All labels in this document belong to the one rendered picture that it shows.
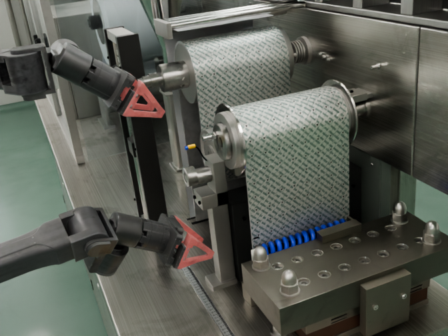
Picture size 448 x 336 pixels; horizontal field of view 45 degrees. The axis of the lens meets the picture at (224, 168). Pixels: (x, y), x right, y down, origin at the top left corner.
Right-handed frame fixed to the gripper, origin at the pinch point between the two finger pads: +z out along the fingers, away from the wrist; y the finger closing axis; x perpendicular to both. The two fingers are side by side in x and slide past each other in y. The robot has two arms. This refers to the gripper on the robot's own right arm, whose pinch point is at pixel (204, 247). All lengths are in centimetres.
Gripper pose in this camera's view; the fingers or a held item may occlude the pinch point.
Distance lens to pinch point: 107.3
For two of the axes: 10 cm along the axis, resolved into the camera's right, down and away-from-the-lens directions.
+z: 8.4, 2.6, 4.8
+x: 3.8, -9.1, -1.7
